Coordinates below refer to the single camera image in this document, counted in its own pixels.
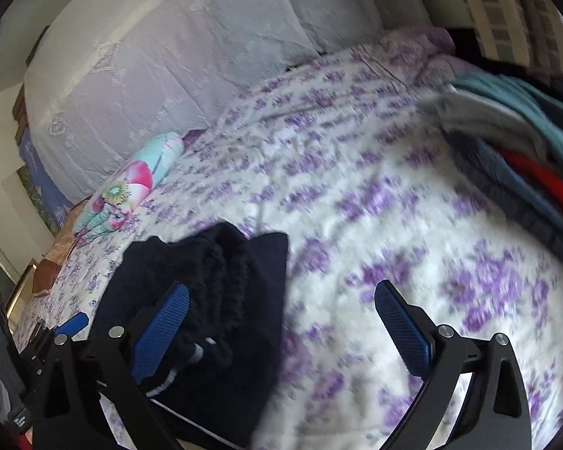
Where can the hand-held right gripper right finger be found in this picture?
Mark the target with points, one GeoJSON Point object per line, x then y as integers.
{"type": "Point", "coordinates": [401, 323]}

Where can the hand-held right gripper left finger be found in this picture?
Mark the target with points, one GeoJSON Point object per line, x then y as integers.
{"type": "Point", "coordinates": [164, 323]}

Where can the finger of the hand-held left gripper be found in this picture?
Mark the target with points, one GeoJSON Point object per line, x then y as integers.
{"type": "Point", "coordinates": [75, 322]}

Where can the dark navy pants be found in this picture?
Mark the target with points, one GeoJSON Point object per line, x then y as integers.
{"type": "Point", "coordinates": [248, 290]}

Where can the brown wooden furniture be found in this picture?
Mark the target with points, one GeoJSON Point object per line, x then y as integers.
{"type": "Point", "coordinates": [49, 269]}

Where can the red cloth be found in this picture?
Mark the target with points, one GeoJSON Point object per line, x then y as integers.
{"type": "Point", "coordinates": [22, 441]}

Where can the colourful floral pillow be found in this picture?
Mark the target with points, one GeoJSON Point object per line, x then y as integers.
{"type": "Point", "coordinates": [136, 183]}

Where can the blue mattress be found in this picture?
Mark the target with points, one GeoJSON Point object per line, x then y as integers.
{"type": "Point", "coordinates": [40, 183]}

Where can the purple floral bedsheet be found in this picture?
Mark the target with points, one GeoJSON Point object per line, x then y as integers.
{"type": "Point", "coordinates": [356, 173]}

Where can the pile of folded clothes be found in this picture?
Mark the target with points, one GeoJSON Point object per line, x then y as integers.
{"type": "Point", "coordinates": [506, 183]}

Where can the maroon cloth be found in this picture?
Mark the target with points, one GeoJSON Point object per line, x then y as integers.
{"type": "Point", "coordinates": [194, 137]}

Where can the red garment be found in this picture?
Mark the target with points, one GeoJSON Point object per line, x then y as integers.
{"type": "Point", "coordinates": [549, 178]}

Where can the wooden headboard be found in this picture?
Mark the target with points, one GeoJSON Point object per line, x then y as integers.
{"type": "Point", "coordinates": [19, 115]}

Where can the light grey garment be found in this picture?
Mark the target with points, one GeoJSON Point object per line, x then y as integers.
{"type": "Point", "coordinates": [478, 112]}

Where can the teal garment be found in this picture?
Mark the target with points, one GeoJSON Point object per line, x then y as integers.
{"type": "Point", "coordinates": [544, 117]}

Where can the black garment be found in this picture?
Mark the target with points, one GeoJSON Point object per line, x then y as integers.
{"type": "Point", "coordinates": [467, 42]}

